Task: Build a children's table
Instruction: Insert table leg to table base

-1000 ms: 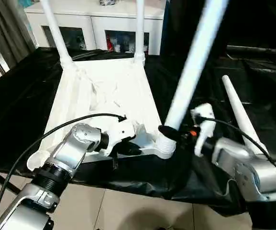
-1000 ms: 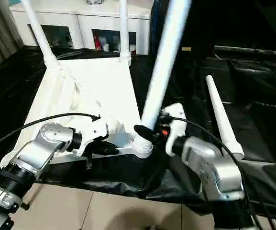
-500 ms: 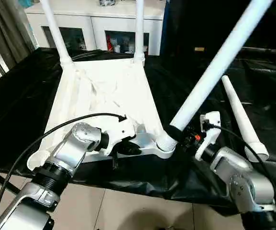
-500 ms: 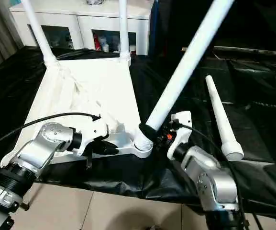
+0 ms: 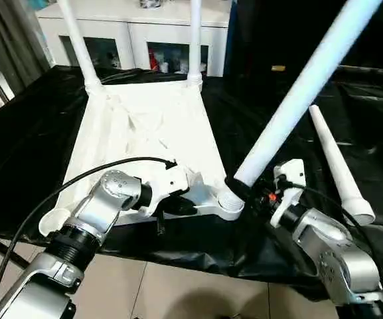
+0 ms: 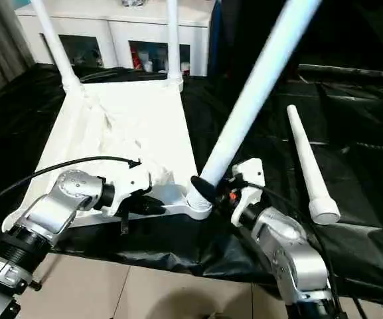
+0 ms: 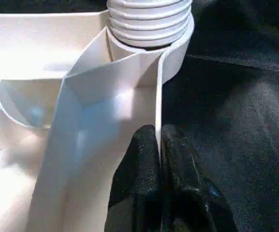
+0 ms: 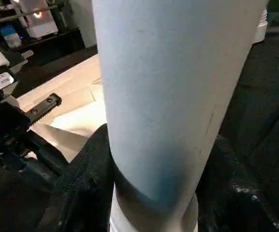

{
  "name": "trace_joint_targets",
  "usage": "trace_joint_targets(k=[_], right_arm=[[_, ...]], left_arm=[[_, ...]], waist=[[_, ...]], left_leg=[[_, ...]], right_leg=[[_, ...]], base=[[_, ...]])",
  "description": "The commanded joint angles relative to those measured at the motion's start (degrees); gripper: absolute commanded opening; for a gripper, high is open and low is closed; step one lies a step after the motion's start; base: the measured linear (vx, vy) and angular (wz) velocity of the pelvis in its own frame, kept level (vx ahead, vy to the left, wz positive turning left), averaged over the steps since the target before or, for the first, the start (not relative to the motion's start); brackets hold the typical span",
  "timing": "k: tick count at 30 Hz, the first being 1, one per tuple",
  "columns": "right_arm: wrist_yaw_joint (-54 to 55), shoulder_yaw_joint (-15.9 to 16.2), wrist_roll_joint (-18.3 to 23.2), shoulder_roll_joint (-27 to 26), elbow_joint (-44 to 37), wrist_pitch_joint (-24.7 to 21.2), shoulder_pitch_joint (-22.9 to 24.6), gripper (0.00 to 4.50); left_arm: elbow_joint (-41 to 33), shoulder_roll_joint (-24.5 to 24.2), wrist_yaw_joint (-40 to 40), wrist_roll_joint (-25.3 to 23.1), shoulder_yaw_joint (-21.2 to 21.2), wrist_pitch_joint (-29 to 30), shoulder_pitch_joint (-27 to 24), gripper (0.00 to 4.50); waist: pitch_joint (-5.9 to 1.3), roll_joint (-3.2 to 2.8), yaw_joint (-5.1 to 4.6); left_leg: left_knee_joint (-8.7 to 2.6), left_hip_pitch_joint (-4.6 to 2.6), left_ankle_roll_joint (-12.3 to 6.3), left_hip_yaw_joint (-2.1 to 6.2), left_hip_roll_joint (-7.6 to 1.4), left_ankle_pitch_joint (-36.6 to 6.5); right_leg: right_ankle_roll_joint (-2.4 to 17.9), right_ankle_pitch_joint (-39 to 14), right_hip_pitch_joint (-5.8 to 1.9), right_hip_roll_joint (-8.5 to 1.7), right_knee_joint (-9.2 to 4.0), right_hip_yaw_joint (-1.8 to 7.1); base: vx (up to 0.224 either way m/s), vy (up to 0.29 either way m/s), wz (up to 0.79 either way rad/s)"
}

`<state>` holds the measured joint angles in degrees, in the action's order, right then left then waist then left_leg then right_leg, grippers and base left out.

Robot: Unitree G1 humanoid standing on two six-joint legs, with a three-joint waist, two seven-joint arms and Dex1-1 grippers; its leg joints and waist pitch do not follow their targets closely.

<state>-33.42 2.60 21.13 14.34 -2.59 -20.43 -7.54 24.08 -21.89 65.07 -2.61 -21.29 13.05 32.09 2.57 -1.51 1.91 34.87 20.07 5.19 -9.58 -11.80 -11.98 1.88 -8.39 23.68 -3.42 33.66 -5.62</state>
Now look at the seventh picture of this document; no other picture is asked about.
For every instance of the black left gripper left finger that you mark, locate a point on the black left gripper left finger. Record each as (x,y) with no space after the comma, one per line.
(139,188)

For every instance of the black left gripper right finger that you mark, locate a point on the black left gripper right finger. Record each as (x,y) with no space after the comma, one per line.
(190,198)

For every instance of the white plastic table top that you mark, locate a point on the white plastic table top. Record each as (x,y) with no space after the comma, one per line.
(57,96)

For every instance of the white plastic table leg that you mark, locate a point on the white plastic table leg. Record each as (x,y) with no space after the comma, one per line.
(149,21)

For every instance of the black mat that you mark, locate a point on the black mat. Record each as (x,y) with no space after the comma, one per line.
(226,108)

